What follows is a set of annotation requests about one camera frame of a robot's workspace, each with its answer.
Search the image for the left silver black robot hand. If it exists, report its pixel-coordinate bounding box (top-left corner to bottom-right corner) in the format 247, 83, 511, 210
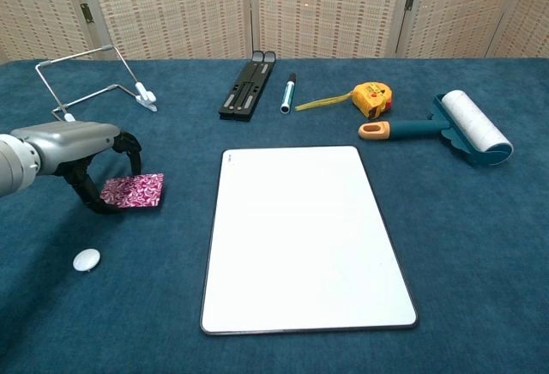
10, 120, 142, 215

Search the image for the pink patterned card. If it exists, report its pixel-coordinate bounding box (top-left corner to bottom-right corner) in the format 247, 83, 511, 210
100, 172, 166, 211

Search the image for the white round magnet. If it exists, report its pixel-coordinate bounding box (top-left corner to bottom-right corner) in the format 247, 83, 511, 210
72, 248, 102, 272

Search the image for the white magnetic board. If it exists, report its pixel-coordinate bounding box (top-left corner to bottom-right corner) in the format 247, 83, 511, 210
199, 145, 419, 335

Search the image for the woven bamboo folding screen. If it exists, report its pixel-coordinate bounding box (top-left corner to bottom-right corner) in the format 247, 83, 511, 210
0, 0, 549, 65

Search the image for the black folding laptop stand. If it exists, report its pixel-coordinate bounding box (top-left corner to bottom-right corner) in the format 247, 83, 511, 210
218, 51, 279, 123

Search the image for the whiteboard marker black cap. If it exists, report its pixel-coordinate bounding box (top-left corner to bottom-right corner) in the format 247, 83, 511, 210
280, 72, 298, 114

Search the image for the yellow tape measure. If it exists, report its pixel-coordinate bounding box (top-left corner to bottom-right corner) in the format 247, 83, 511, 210
294, 82, 394, 118

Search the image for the teal lint roller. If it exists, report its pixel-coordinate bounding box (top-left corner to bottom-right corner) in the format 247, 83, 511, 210
358, 89, 515, 167

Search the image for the blue felt table cloth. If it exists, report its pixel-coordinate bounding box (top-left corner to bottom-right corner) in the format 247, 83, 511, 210
0, 57, 549, 374

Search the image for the silver wire book stand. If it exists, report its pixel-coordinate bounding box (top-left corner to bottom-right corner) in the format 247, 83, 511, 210
34, 45, 159, 124

